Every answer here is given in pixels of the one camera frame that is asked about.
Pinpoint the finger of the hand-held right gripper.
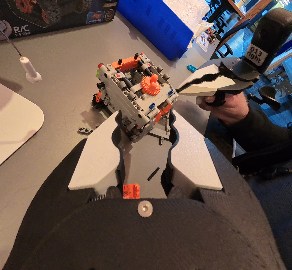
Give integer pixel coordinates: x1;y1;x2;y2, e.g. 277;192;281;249
175;64;221;90
177;79;237;96

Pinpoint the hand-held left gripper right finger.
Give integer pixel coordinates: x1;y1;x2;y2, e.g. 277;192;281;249
161;110;223;197

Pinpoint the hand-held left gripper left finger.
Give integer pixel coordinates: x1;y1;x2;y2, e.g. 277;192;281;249
68;110;125;196

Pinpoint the black axle rod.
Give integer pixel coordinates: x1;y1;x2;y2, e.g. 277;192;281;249
147;167;160;181

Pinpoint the orange wedge piece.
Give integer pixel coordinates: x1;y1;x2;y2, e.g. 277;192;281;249
123;184;140;199

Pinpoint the toy brick robot model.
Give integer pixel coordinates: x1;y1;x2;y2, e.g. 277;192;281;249
92;53;179;143

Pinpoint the person's right forearm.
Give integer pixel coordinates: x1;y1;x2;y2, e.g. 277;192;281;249
218;104;292;179

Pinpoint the person's right hand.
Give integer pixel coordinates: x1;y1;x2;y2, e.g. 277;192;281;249
198;92;249;126

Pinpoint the white paper sheet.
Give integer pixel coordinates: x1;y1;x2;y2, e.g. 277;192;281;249
194;21;216;52

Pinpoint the wood top desk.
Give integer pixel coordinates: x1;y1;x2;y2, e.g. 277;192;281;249
212;0;292;46

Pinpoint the blue storage bin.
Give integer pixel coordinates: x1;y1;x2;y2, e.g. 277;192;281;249
116;0;194;61

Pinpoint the white tablet stand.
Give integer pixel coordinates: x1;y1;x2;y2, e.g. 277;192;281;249
0;83;44;165

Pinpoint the toy robot kit box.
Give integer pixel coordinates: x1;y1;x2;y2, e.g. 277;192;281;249
0;0;125;40

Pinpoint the white cable plug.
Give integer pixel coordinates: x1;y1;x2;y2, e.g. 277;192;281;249
0;27;42;83

